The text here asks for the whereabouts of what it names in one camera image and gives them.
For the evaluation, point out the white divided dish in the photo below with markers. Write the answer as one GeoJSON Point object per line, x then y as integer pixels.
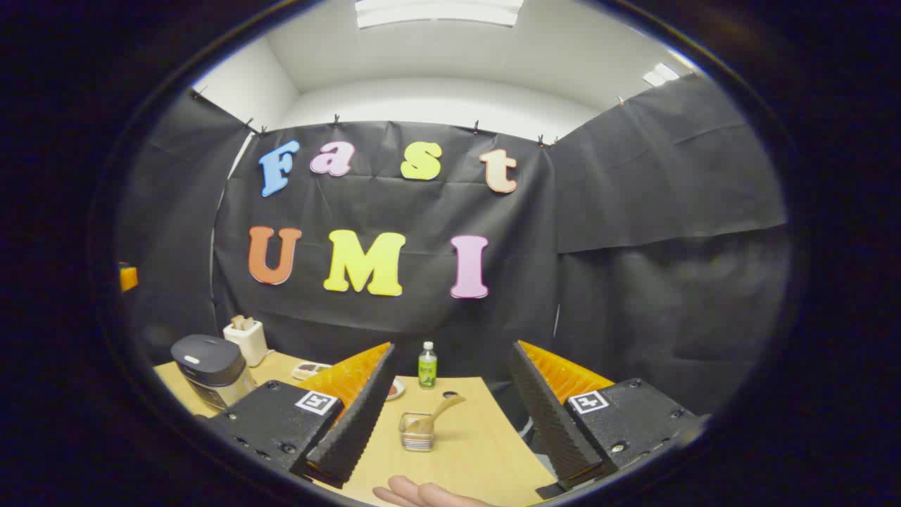
{"type": "Point", "coordinates": [310, 370]}

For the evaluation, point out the green drink bottle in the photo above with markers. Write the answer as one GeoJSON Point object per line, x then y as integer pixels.
{"type": "Point", "coordinates": [427, 370]}

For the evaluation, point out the white round plate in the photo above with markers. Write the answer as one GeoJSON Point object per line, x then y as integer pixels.
{"type": "Point", "coordinates": [396, 389]}

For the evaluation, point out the black backdrop cloth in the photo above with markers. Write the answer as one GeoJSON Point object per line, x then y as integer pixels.
{"type": "Point", "coordinates": [422, 211]}

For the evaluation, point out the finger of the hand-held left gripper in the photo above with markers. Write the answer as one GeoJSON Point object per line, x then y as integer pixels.
{"type": "Point", "coordinates": [127, 279]}

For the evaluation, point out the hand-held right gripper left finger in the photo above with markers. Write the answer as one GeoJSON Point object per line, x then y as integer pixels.
{"type": "Point", "coordinates": [355, 422]}

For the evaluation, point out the white toaster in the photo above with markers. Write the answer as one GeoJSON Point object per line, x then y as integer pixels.
{"type": "Point", "coordinates": [246, 341]}

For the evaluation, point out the small ceiling light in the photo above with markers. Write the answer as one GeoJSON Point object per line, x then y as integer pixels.
{"type": "Point", "coordinates": [662, 74]}

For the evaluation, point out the wooden spoon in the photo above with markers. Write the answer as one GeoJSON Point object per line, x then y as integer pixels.
{"type": "Point", "coordinates": [443, 408]}

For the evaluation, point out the dark grey rice cooker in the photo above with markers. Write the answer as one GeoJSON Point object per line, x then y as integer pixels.
{"type": "Point", "coordinates": [211, 366]}

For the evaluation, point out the large ceiling light panel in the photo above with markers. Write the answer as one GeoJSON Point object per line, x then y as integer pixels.
{"type": "Point", "coordinates": [436, 10]}

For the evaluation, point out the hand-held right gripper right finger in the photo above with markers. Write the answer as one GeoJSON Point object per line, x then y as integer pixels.
{"type": "Point", "coordinates": [549, 415]}

